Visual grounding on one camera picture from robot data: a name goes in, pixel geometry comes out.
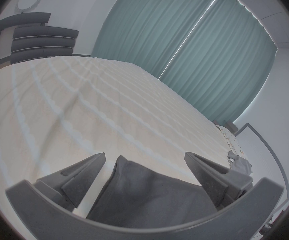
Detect grey bedside table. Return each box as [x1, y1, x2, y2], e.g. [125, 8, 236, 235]
[212, 120, 238, 134]

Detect black chest of drawers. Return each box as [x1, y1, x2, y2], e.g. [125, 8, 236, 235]
[0, 12, 79, 71]

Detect black T-shirt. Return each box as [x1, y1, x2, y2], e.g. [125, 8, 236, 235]
[86, 155, 219, 228]

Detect bed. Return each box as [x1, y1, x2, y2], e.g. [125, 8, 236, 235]
[0, 55, 289, 217]

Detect pile of clothes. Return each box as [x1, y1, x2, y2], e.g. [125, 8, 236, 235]
[227, 149, 253, 176]

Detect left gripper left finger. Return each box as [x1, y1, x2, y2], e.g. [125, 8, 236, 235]
[35, 152, 106, 207]

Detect white printed pillow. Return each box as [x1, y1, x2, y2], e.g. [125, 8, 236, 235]
[216, 125, 245, 157]

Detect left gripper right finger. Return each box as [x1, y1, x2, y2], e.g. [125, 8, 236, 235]
[184, 152, 254, 207]

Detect blue-green curtain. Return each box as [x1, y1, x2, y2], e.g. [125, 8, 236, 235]
[159, 0, 278, 123]
[92, 0, 221, 79]

